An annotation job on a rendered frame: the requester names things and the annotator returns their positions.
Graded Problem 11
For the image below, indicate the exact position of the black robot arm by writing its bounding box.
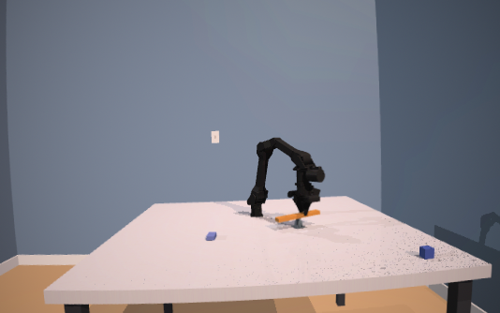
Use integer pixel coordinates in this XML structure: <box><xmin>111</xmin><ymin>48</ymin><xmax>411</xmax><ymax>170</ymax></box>
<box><xmin>247</xmin><ymin>138</ymin><xmax>325</xmax><ymax>217</ymax></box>

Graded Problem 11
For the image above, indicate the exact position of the orange bar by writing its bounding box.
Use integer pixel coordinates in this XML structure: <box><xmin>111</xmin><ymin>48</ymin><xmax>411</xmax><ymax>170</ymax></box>
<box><xmin>275</xmin><ymin>209</ymin><xmax>320</xmax><ymax>223</ymax></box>

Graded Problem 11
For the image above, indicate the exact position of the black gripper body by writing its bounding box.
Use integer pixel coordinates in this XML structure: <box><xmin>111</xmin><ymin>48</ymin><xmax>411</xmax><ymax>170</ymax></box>
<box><xmin>287</xmin><ymin>181</ymin><xmax>320</xmax><ymax>203</ymax></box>

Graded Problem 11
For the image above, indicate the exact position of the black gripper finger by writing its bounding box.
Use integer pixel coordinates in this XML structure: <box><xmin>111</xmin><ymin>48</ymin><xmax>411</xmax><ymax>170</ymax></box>
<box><xmin>292</xmin><ymin>199</ymin><xmax>304</xmax><ymax>213</ymax></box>
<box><xmin>301</xmin><ymin>201</ymin><xmax>312</xmax><ymax>215</ymax></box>

